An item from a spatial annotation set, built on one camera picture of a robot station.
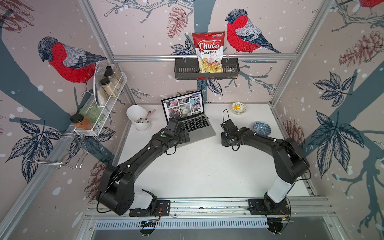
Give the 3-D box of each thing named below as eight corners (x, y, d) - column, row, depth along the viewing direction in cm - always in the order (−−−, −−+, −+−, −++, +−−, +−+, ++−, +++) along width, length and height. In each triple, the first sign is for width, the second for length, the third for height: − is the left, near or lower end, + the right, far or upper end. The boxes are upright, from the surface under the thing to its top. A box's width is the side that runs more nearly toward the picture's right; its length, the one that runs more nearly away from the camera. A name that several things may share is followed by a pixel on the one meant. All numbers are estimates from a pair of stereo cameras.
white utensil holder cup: (132, 131, 106) (124, 117, 93) (136, 119, 113) (129, 105, 100) (150, 131, 106) (144, 117, 93) (153, 119, 113) (148, 105, 100)
